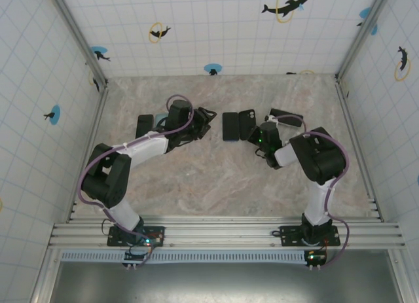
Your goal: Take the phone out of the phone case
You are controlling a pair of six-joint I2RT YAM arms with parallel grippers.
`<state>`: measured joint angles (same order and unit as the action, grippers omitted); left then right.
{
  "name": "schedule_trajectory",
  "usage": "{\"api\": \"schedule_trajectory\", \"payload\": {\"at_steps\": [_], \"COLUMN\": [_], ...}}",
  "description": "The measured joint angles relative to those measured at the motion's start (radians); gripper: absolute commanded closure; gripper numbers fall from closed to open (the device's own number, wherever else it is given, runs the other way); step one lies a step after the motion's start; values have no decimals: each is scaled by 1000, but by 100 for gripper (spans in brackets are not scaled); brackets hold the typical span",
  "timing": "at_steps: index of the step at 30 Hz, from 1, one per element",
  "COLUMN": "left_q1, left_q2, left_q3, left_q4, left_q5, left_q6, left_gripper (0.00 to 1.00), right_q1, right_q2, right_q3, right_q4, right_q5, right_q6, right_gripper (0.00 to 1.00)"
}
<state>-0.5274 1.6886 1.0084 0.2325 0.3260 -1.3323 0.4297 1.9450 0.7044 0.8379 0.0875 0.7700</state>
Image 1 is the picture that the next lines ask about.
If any black smartphone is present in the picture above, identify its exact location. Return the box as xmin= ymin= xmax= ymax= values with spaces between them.
xmin=269 ymin=108 xmax=304 ymax=127
xmin=135 ymin=114 xmax=155 ymax=144
xmin=222 ymin=111 xmax=240 ymax=142

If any aluminium corner post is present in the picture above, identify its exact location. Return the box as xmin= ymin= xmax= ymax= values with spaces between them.
xmin=335 ymin=0 xmax=392 ymax=81
xmin=48 ymin=0 xmax=109 ymax=86

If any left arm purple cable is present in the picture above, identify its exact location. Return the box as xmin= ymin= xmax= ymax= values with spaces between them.
xmin=77 ymin=94 xmax=194 ymax=270

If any circuit board with red wires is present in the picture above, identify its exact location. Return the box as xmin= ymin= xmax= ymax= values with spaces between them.
xmin=139 ymin=232 xmax=165 ymax=247

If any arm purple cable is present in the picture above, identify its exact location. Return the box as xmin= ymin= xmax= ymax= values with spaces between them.
xmin=77 ymin=94 xmax=194 ymax=270
xmin=275 ymin=115 xmax=350 ymax=270

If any black phone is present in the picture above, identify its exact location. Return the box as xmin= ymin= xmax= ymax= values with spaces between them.
xmin=268 ymin=107 xmax=304 ymax=128

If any phone case with dark interior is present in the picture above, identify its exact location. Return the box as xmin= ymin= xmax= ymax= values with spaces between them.
xmin=238 ymin=109 xmax=258 ymax=141

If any aluminium side rail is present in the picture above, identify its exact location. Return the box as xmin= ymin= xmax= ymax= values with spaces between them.
xmin=336 ymin=79 xmax=384 ymax=223
xmin=67 ymin=85 xmax=111 ymax=223

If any pale blue-grey phone case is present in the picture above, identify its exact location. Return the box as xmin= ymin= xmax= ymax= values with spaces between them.
xmin=154 ymin=113 xmax=170 ymax=130

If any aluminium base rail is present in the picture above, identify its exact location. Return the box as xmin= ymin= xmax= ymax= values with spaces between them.
xmin=48 ymin=216 xmax=407 ymax=251

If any grey metal sheet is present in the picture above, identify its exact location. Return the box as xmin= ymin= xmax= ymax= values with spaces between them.
xmin=55 ymin=262 xmax=402 ymax=303

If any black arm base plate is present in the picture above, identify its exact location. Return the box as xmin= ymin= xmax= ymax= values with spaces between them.
xmin=280 ymin=224 xmax=341 ymax=248
xmin=107 ymin=224 xmax=166 ymax=248

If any small black adapter board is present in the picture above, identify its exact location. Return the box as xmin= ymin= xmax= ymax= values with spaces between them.
xmin=304 ymin=249 xmax=328 ymax=270
xmin=122 ymin=250 xmax=148 ymax=270

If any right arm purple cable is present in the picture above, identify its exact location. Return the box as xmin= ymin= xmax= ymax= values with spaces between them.
xmin=275 ymin=115 xmax=350 ymax=270

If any white slotted cable duct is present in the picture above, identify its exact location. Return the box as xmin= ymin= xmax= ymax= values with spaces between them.
xmin=60 ymin=249 xmax=310 ymax=264

